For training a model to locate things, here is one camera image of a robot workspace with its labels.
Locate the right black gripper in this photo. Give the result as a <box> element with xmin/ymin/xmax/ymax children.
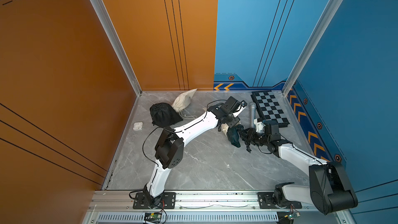
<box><xmin>238</xmin><ymin>127</ymin><xmax>270</xmax><ymax>146</ymax></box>

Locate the black hair dryer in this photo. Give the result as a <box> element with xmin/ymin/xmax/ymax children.
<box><xmin>227</xmin><ymin>124</ymin><xmax>251</xmax><ymax>153</ymax></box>

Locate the black drawstring pouch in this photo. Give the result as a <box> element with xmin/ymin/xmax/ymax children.
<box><xmin>150</xmin><ymin>103</ymin><xmax>183</xmax><ymax>128</ymax></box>

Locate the beige printed drawstring pouch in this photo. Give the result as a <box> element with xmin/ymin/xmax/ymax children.
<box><xmin>218</xmin><ymin>122</ymin><xmax>244</xmax><ymax>134</ymax></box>

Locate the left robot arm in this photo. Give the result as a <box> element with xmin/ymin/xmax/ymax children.
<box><xmin>142</xmin><ymin>101</ymin><xmax>247</xmax><ymax>208</ymax></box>

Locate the grey microphone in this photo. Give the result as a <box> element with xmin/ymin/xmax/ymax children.
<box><xmin>249</xmin><ymin>102</ymin><xmax>257</xmax><ymax>129</ymax></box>

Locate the folded checkered chess board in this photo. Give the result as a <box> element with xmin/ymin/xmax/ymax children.
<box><xmin>251</xmin><ymin>91</ymin><xmax>290</xmax><ymax>128</ymax></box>

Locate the right green circuit board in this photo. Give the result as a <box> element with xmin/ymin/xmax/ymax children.
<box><xmin>276</xmin><ymin>212</ymin><xmax>301</xmax><ymax>224</ymax></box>

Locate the green circuit board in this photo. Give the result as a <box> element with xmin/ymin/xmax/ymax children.
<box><xmin>276</xmin><ymin>212</ymin><xmax>301</xmax><ymax>224</ymax></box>
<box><xmin>143</xmin><ymin>212</ymin><xmax>162</xmax><ymax>224</ymax></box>

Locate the white earbuds case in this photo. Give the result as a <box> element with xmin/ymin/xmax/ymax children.
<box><xmin>133</xmin><ymin>122</ymin><xmax>143</xmax><ymax>131</ymax></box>

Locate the left green circuit board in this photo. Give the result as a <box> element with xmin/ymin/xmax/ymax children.
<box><xmin>143</xmin><ymin>212</ymin><xmax>162</xmax><ymax>224</ymax></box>

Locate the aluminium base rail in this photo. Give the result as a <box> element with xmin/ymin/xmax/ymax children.
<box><xmin>83</xmin><ymin>190</ymin><xmax>355</xmax><ymax>224</ymax></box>

